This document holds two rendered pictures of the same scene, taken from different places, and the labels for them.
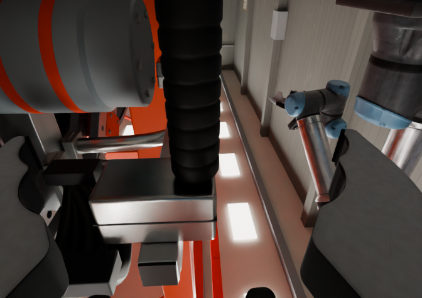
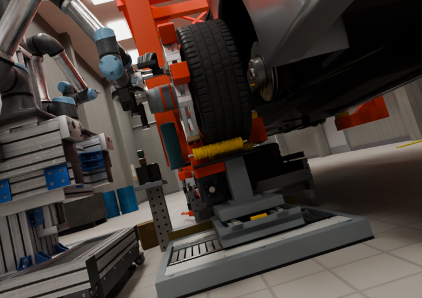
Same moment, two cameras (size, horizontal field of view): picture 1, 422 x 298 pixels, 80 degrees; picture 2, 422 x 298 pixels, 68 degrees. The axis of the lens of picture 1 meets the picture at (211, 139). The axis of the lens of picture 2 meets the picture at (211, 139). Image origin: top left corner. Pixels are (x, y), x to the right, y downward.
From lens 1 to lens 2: 1.37 m
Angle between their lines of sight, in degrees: 27
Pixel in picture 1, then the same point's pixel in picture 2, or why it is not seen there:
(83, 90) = (156, 92)
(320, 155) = (71, 73)
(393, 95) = (68, 108)
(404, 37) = not seen: hidden behind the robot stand
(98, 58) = (154, 100)
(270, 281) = not seen: outside the picture
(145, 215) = (134, 79)
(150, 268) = (131, 71)
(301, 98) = (90, 98)
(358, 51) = not seen: hidden behind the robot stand
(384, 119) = (65, 99)
